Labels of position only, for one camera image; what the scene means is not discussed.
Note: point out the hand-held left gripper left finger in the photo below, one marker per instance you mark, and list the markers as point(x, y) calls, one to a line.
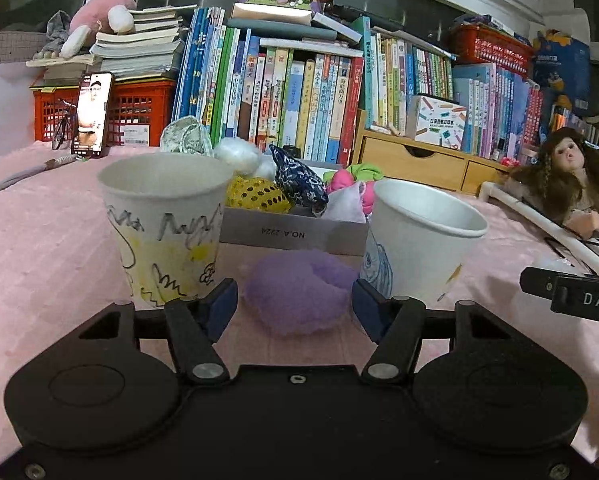
point(223, 307)

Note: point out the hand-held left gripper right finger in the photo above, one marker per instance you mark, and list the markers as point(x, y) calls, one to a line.
point(367, 310)

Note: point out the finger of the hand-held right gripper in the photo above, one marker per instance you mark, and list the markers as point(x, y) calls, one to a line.
point(537, 282)

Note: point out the purple fluffy scrunchie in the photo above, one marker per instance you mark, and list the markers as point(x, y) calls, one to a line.
point(294, 295)

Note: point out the shallow white cardboard box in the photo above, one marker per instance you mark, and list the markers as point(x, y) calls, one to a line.
point(289, 232)

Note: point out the green fluffy scrunchie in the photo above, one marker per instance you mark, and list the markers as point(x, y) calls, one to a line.
point(369, 171)

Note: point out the dark blue floral pouch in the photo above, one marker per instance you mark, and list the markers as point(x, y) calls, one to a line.
point(299, 182)

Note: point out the pale checked cloth pouch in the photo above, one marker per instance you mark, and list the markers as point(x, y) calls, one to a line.
point(187, 137)

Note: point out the white paper cup fish drawing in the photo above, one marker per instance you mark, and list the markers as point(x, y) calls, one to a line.
point(419, 250)

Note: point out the white paper cup yellow scribbles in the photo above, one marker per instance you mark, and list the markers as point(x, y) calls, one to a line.
point(164, 240)

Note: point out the doll with brown curly hair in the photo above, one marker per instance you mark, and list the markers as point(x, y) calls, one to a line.
point(564, 180)

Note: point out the pale pink organza pouch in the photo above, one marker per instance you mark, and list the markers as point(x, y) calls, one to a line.
point(347, 205)

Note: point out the yellow sequined ball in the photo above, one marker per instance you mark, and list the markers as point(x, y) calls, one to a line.
point(257, 195)

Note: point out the white fluffy ball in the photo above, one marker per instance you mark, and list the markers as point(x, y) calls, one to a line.
point(239, 155)

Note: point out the wooden drawer organizer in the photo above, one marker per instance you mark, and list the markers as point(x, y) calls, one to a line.
point(409, 160)

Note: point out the row of small dark books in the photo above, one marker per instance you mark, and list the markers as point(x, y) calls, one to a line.
point(569, 125)

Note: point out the row of blue pink books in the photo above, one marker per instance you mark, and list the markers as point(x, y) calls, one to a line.
point(499, 110)

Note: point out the white printed card box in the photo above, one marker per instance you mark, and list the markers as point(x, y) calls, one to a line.
point(439, 122)

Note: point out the red plastic crate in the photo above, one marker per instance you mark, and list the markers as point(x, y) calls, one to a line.
point(139, 112)

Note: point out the row of tall picture books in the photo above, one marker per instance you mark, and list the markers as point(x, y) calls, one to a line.
point(269, 100)

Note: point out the blue printed box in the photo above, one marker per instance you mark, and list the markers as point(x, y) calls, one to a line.
point(562, 70)

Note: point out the row of thin green books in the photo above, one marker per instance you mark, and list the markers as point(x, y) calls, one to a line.
point(409, 80)

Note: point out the smartphone with lit screen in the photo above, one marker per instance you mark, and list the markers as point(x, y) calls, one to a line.
point(93, 112)

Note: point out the red plastic basket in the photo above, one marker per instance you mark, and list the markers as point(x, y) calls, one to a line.
point(494, 47)

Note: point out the small bicycle model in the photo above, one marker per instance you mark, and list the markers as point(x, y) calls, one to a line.
point(63, 127)

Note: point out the grey gooseneck phone holder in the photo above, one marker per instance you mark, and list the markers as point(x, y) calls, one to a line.
point(19, 175)

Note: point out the stack of worn books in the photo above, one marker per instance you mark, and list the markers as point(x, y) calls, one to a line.
point(139, 45)

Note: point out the pile of flat lying books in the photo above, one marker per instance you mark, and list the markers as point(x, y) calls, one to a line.
point(289, 27)

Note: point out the white board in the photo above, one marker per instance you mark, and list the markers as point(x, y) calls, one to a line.
point(4, 110)

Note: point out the pink and white plush toy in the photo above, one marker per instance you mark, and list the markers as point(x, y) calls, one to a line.
point(101, 17)

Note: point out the grey plush toy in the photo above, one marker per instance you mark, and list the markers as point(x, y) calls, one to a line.
point(54, 35)

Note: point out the white pipe frame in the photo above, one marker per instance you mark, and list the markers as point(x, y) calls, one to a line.
point(539, 217)

